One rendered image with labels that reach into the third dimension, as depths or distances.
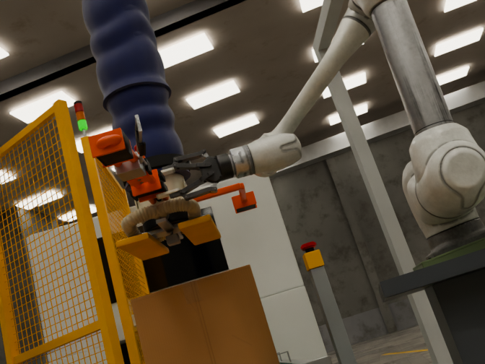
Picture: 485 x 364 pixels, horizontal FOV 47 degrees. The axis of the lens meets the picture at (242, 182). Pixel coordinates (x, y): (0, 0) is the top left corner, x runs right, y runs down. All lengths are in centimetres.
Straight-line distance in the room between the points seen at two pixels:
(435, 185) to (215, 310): 81
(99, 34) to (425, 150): 115
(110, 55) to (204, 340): 98
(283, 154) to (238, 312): 54
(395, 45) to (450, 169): 38
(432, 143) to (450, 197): 14
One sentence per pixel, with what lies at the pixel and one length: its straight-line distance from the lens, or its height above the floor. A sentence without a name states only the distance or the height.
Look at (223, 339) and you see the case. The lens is 180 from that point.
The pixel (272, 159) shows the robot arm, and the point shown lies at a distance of 159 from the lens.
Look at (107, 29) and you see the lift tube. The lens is 199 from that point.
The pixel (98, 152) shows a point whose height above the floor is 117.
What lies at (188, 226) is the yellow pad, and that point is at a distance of 164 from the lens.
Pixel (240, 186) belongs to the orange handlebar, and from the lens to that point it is 185.
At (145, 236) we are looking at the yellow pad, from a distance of 165.
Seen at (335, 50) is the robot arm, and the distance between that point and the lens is 171.
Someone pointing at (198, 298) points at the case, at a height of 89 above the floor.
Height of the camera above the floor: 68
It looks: 17 degrees up
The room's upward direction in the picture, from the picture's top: 17 degrees counter-clockwise
